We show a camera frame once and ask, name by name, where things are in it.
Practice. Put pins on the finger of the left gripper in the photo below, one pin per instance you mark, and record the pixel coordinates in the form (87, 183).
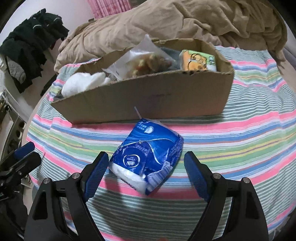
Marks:
(23, 151)
(11, 165)

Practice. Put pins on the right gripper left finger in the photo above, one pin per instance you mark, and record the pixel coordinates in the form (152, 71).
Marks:
(59, 210)

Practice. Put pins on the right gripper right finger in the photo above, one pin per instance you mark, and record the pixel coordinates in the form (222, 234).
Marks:
(246, 220)

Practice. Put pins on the grey glove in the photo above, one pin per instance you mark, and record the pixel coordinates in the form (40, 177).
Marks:
(175, 55)

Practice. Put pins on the striped colourful towel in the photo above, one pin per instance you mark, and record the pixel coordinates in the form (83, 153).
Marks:
(121, 213)

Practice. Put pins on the grey hanging garment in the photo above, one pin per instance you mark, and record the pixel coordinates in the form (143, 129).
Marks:
(16, 71)

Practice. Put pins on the white sock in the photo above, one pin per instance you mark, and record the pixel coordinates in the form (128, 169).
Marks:
(81, 82)

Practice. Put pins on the black hanging clothes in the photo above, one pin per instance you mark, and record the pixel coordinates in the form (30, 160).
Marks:
(27, 43)

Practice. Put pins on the blue tissue pack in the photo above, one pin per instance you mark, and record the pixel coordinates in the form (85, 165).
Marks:
(147, 156)

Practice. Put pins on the brown cardboard box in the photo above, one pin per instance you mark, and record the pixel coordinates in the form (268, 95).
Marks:
(172, 94)

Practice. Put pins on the clear snack bag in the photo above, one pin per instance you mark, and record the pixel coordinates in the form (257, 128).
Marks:
(143, 59)

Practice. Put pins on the pink curtain left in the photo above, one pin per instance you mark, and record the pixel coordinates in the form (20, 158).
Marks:
(103, 8)

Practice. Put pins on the yellow cartoon tissue pack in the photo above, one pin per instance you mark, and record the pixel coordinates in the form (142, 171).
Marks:
(197, 61)

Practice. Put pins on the tan rumpled duvet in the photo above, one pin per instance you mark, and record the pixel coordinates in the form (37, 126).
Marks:
(249, 25)

